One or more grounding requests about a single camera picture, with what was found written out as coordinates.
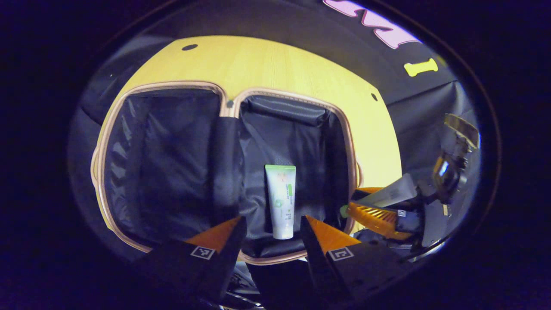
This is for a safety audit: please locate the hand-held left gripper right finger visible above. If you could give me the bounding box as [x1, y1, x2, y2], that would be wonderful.
[300, 215, 415, 304]

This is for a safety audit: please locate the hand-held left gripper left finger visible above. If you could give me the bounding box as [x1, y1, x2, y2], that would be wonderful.
[133, 216, 248, 304]

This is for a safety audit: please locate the white green-capped skincare tube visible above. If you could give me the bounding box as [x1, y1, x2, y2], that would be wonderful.
[264, 164, 297, 240]

